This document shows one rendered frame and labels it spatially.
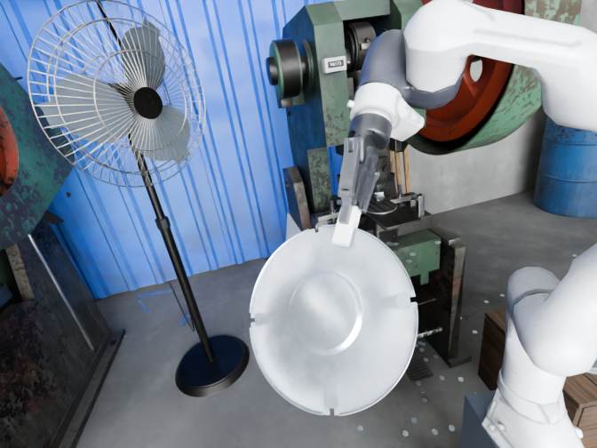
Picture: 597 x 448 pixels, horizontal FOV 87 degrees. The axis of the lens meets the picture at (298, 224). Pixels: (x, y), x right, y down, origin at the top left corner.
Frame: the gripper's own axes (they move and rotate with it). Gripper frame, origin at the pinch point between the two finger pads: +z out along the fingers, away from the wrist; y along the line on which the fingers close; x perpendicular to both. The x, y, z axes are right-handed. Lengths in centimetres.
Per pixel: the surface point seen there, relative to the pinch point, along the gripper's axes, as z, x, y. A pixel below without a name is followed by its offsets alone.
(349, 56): -72, -29, -31
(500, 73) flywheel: -69, 17, -46
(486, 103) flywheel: -65, 13, -54
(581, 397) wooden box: 18, 46, -81
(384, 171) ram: -41, -18, -59
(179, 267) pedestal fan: 14, -96, -47
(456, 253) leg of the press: -19, 8, -84
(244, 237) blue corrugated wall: -22, -149, -139
